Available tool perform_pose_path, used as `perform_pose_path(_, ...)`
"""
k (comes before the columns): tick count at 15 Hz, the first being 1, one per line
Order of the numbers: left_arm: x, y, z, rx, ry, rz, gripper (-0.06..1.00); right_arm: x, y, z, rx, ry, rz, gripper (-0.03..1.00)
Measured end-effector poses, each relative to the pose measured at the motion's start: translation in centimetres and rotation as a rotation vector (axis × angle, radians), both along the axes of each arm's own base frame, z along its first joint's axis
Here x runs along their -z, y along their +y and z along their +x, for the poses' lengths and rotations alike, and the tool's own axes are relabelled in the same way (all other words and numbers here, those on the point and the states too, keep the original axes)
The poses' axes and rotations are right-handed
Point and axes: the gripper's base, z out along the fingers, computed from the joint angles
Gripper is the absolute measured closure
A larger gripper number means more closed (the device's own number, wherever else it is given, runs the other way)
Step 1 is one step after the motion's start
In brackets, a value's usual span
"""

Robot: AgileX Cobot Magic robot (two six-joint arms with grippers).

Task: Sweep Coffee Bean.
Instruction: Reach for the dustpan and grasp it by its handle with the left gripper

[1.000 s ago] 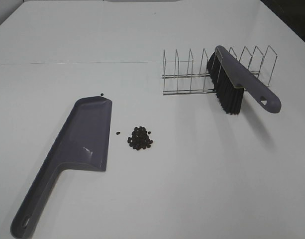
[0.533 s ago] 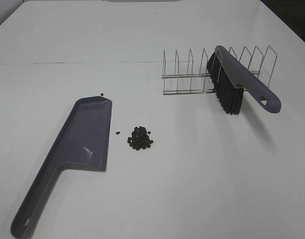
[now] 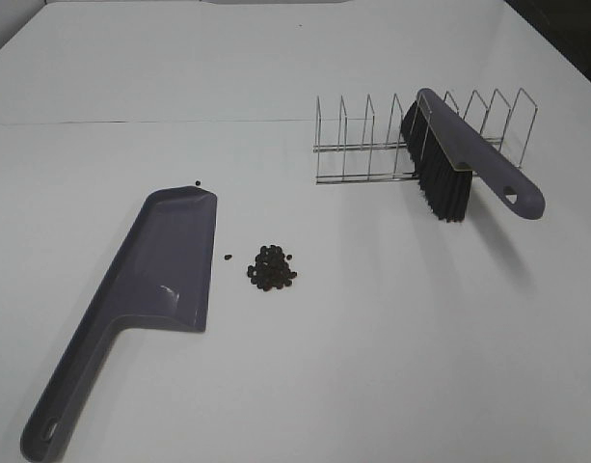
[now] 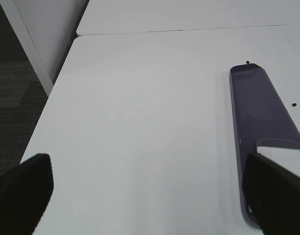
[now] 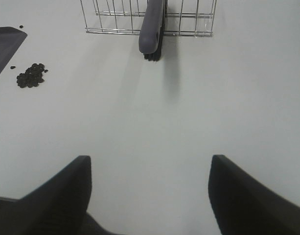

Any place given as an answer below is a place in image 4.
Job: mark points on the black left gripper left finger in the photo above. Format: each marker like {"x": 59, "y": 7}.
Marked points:
{"x": 25, "y": 192}

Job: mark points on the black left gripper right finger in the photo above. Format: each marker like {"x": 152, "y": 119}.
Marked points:
{"x": 273, "y": 194}

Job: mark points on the purple plastic dustpan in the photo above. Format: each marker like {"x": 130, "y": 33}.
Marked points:
{"x": 260, "y": 119}

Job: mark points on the white table leg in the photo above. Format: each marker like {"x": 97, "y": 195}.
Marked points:
{"x": 19, "y": 26}

